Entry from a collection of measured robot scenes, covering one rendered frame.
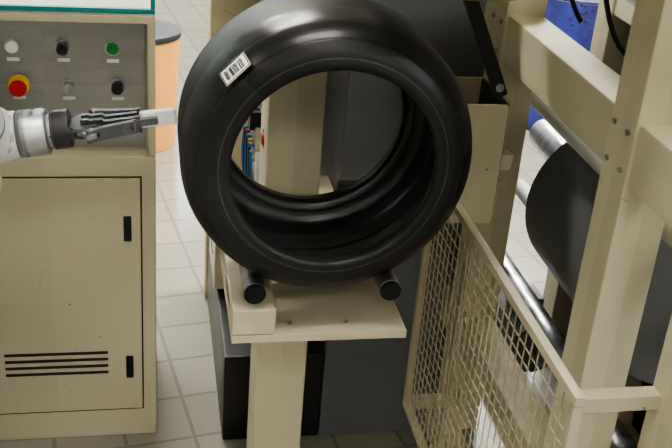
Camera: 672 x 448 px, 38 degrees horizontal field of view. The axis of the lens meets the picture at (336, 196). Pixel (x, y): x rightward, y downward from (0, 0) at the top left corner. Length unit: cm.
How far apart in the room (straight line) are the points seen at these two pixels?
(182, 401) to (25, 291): 68
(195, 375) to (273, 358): 80
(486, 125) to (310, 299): 56
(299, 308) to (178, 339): 138
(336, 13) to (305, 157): 53
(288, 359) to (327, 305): 42
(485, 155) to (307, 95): 43
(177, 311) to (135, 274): 88
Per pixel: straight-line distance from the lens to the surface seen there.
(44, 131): 191
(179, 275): 385
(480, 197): 235
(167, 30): 482
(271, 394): 261
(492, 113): 227
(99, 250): 273
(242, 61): 180
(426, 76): 185
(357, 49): 180
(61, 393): 299
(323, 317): 212
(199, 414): 315
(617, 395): 172
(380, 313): 215
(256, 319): 203
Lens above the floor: 194
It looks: 25 degrees down
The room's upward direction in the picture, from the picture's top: 5 degrees clockwise
